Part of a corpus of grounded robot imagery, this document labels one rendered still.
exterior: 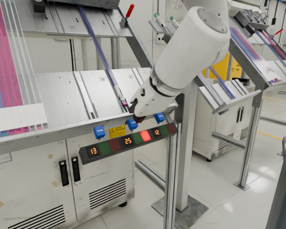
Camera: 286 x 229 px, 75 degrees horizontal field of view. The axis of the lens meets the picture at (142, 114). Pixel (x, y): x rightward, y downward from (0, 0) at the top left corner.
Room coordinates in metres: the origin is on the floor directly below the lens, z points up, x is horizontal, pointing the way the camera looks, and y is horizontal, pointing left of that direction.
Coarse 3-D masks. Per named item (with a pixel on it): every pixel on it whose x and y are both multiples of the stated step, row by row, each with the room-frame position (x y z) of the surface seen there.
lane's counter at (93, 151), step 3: (87, 147) 0.45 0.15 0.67; (90, 147) 0.46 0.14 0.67; (93, 147) 0.46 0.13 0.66; (96, 147) 0.46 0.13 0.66; (87, 150) 0.45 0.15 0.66; (90, 150) 0.45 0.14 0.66; (93, 150) 0.45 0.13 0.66; (96, 150) 0.45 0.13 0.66; (87, 153) 0.44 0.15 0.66; (90, 153) 0.44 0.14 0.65; (93, 153) 0.45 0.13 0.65; (96, 153) 0.45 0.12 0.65; (90, 156) 0.44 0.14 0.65; (93, 156) 0.44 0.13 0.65
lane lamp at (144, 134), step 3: (141, 132) 0.55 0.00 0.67; (144, 132) 0.56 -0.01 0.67; (147, 132) 0.56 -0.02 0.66; (141, 135) 0.54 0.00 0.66; (144, 135) 0.55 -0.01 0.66; (147, 135) 0.55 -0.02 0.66; (144, 138) 0.54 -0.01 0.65; (147, 138) 0.54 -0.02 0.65; (150, 138) 0.55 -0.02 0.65; (144, 141) 0.53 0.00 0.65
